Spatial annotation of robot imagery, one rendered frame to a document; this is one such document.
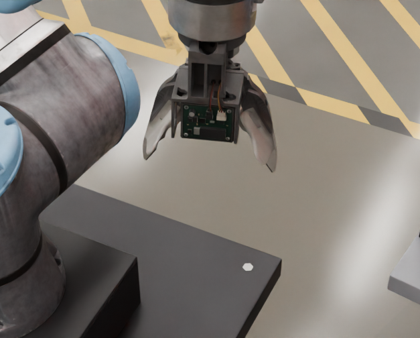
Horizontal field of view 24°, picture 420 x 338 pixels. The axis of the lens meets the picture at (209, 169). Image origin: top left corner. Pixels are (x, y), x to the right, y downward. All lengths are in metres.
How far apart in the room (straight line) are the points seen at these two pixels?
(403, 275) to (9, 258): 0.50
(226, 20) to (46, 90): 0.35
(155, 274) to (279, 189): 0.61
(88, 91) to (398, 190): 0.96
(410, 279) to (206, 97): 0.43
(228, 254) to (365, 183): 0.63
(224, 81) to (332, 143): 1.15
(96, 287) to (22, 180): 0.23
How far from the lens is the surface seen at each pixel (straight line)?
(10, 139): 1.15
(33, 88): 1.23
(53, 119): 1.22
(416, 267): 1.31
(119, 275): 1.34
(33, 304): 1.28
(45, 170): 1.20
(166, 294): 1.45
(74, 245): 1.39
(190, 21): 0.96
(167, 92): 1.08
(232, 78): 1.04
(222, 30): 0.96
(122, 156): 2.10
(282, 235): 1.94
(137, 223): 1.54
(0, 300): 1.26
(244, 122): 1.07
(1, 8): 0.92
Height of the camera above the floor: 1.42
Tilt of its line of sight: 43 degrees down
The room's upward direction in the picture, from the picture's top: straight up
